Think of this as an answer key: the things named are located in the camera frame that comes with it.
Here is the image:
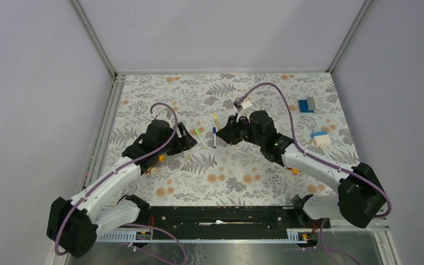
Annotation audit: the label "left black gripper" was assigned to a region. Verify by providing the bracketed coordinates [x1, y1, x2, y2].
[156, 122, 197, 156]

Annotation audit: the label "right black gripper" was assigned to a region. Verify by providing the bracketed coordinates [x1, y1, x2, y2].
[216, 113, 264, 147]

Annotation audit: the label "white pen green tip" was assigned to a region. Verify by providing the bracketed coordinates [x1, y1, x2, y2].
[198, 135, 208, 149]

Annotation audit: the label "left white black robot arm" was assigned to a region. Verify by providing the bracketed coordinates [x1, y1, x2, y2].
[46, 119, 197, 258]

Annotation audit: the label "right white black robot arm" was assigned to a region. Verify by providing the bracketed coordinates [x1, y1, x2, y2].
[216, 110, 387, 228]

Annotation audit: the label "red yellow green toy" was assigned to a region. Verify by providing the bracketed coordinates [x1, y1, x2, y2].
[146, 155, 166, 173]

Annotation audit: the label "floral patterned table mat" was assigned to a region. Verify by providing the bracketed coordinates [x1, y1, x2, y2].
[104, 72, 359, 206]

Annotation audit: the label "blue grey toy blocks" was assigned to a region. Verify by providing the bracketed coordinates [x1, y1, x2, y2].
[298, 97, 316, 113]

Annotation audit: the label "blue white eraser block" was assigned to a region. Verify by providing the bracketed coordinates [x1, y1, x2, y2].
[310, 131, 331, 147]

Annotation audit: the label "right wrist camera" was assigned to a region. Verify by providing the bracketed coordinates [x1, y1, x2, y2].
[234, 98, 252, 123]

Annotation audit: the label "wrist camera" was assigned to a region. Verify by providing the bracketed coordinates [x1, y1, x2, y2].
[234, 98, 252, 123]
[152, 112, 171, 122]

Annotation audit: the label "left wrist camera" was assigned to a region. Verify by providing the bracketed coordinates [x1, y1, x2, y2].
[152, 112, 171, 122]

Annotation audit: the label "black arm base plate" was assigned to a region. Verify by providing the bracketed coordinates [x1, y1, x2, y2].
[133, 206, 331, 236]

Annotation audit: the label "white slotted cable duct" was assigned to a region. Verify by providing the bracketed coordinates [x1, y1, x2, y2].
[96, 229, 308, 244]

